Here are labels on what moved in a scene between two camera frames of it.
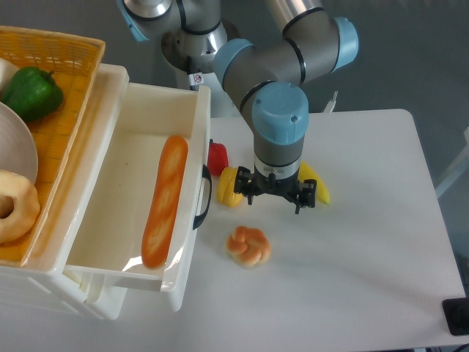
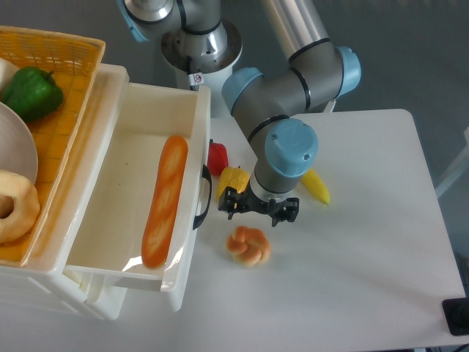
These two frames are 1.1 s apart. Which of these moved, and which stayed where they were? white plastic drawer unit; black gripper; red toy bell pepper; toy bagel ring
Moved: black gripper
Stayed: toy bagel ring; white plastic drawer unit; red toy bell pepper
